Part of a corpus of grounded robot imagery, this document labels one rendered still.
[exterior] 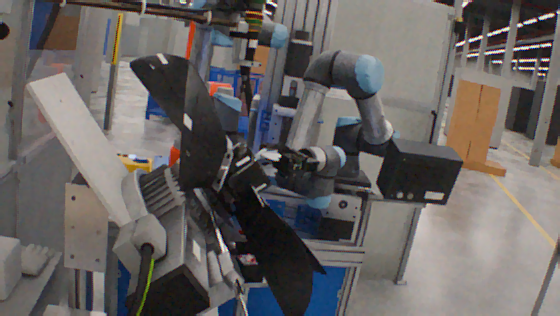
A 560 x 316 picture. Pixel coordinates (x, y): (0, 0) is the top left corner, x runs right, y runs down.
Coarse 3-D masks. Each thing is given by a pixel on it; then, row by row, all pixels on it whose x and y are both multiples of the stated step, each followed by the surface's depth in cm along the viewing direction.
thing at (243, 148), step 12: (240, 144) 109; (240, 156) 106; (252, 156) 106; (228, 168) 105; (240, 168) 105; (252, 168) 105; (228, 180) 105; (240, 180) 105; (252, 180) 106; (264, 180) 107; (204, 192) 104; (216, 192) 105; (228, 192) 107; (240, 192) 106; (216, 204) 104; (228, 204) 109; (228, 216) 108
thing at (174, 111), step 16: (144, 64) 108; (160, 64) 112; (176, 64) 116; (192, 64) 123; (144, 80) 106; (160, 80) 109; (176, 80) 112; (160, 96) 107; (176, 96) 110; (176, 112) 108
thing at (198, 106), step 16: (192, 80) 83; (192, 96) 82; (208, 96) 90; (192, 112) 81; (208, 112) 89; (192, 128) 81; (208, 128) 88; (192, 144) 81; (208, 144) 89; (224, 144) 97; (192, 160) 82; (208, 160) 91; (192, 176) 84; (208, 176) 94
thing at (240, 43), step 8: (240, 24) 108; (248, 24) 110; (232, 32) 110; (240, 32) 108; (240, 40) 110; (240, 48) 110; (232, 56) 112; (240, 56) 111; (240, 64) 111; (248, 64) 111; (256, 64) 112
